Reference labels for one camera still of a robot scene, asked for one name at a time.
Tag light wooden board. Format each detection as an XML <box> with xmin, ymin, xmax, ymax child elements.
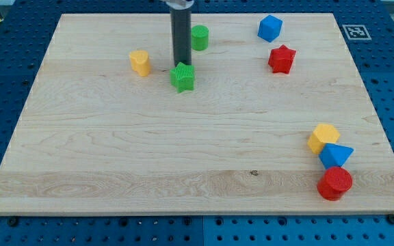
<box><xmin>0</xmin><ymin>13</ymin><xmax>394</xmax><ymax>216</ymax></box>

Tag yellow heart block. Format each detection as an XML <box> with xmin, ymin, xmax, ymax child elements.
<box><xmin>129</xmin><ymin>50</ymin><xmax>151</xmax><ymax>77</ymax></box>

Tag red cylinder block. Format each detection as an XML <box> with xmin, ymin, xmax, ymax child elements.
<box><xmin>317</xmin><ymin>167</ymin><xmax>353</xmax><ymax>201</ymax></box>

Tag green cylinder block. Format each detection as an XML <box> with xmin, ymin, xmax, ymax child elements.
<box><xmin>191</xmin><ymin>25</ymin><xmax>209</xmax><ymax>51</ymax></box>

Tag red star block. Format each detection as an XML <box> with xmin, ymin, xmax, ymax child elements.
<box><xmin>268</xmin><ymin>44</ymin><xmax>296</xmax><ymax>74</ymax></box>

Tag silver rod mount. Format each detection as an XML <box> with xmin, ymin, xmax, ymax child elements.
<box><xmin>162</xmin><ymin>0</ymin><xmax>194</xmax><ymax>8</ymax></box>

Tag blue triangle block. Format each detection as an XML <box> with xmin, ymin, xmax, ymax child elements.
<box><xmin>319</xmin><ymin>143</ymin><xmax>354</xmax><ymax>169</ymax></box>

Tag white fiducial marker tag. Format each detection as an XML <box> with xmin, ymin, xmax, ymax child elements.
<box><xmin>342</xmin><ymin>25</ymin><xmax>371</xmax><ymax>40</ymax></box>

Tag blue cube block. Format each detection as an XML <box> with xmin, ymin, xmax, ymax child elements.
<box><xmin>257</xmin><ymin>15</ymin><xmax>283</xmax><ymax>42</ymax></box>

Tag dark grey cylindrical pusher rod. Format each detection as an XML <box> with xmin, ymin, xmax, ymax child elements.
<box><xmin>170</xmin><ymin>5</ymin><xmax>192</xmax><ymax>66</ymax></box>

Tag green star block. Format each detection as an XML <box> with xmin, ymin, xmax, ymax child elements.
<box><xmin>170</xmin><ymin>62</ymin><xmax>195</xmax><ymax>93</ymax></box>

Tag yellow hexagon block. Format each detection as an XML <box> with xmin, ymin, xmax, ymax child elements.
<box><xmin>307</xmin><ymin>123</ymin><xmax>340</xmax><ymax>154</ymax></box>

